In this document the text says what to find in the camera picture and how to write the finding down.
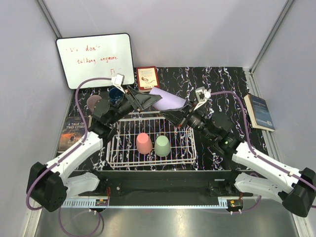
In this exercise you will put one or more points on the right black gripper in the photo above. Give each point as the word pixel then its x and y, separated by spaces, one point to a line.
pixel 178 116

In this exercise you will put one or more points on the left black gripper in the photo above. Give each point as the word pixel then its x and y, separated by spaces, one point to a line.
pixel 139 101

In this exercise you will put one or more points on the lavender plastic cup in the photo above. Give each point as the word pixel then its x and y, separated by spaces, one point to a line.
pixel 168 101

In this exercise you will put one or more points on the dark blue mug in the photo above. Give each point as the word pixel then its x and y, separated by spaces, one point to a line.
pixel 115 95

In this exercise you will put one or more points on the white wire dish rack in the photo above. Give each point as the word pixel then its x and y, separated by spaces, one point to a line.
pixel 122 152

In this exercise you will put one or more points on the mauve ceramic mug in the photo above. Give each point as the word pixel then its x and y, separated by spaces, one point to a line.
pixel 91 101

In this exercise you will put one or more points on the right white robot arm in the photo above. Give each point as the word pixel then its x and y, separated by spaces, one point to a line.
pixel 295 189

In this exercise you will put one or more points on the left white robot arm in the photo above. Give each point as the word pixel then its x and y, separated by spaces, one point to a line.
pixel 50 184

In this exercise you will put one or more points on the black marbled table mat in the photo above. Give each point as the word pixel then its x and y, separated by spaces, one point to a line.
pixel 231 87

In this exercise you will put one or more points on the red and cream book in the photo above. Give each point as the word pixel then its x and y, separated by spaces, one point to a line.
pixel 147 78

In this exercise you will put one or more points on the light green plastic cup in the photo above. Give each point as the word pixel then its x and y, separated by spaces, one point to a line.
pixel 162 146

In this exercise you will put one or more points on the pink plastic cup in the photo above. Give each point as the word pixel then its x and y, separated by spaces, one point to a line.
pixel 143 143

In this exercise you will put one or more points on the white dry-erase board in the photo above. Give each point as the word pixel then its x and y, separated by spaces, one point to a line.
pixel 102 56

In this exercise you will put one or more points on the Tale of Two Cities book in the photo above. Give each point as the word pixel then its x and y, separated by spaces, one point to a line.
pixel 72 131

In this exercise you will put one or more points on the blue paperback book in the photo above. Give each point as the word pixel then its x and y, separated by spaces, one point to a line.
pixel 259 113

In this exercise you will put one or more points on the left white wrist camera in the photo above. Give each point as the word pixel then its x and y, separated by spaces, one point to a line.
pixel 117 81

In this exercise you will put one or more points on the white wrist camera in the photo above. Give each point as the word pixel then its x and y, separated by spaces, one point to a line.
pixel 202 96
pixel 117 81

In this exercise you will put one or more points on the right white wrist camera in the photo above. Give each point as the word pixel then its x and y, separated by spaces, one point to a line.
pixel 202 96

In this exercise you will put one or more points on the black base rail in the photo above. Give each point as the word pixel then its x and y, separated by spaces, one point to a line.
pixel 169 188

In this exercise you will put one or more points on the white slotted cable duct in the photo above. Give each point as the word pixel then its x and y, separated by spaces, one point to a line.
pixel 85 203

